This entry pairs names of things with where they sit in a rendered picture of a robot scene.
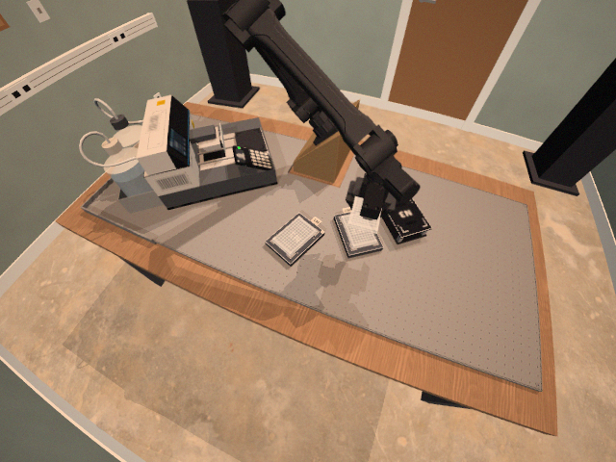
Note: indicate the white microplate with grid of square wells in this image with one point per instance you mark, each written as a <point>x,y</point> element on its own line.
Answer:
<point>294,236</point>
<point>353,222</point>
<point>353,239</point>

